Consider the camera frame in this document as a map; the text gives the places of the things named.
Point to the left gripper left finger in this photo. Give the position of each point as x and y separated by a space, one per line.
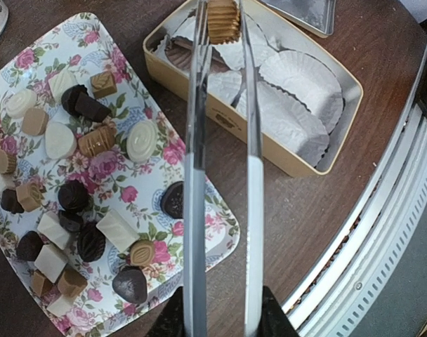
170 322

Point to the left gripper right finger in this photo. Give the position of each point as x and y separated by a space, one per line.
274 322

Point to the metal tongs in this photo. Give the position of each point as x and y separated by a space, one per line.
194 260

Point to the bear print tin lid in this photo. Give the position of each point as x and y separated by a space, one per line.
316 16

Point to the ridged caramel chocolate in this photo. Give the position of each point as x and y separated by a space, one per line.
223 21

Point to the dark leaf chocolate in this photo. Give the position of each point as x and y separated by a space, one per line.
90 243

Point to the white square chocolate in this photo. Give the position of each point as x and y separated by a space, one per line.
117 231

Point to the dark round chocolate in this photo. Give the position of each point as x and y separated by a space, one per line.
73 196

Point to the white oval chocolate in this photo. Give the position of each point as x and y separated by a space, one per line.
142 141

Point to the caramel log chocolate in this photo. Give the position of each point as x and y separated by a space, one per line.
100 140

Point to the tan chocolate tin box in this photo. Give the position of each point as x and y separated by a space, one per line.
281 35

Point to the floral rectangular tray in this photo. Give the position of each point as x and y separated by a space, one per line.
81 45

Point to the white paper cup liner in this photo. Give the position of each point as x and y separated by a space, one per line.
227 65
288 122
313 83

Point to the front aluminium rail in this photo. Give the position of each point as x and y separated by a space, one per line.
345 282

